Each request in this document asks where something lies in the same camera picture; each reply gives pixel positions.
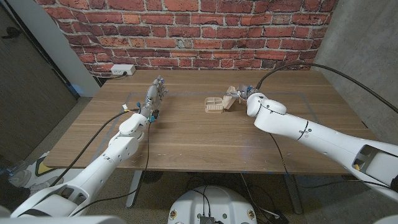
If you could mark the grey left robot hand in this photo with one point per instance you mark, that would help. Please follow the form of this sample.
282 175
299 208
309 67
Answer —
152 96

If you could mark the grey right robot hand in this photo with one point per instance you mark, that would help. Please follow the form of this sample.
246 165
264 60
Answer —
242 91

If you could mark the beige clamshell food container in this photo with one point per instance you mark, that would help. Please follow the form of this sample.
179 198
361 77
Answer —
214 105

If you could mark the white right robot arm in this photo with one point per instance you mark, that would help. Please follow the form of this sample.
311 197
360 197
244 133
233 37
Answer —
311 133

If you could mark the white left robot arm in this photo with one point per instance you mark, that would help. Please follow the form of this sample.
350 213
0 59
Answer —
102 161

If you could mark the white power strip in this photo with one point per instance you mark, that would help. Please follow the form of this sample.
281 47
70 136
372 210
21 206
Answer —
122 69

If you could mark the red brick print backdrop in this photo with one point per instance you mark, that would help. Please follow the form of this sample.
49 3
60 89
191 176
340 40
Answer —
192 31

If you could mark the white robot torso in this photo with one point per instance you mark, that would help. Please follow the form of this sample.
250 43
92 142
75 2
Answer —
214 202

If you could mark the dark grey wall panel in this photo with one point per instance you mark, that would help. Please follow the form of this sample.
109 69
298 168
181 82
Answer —
28 93

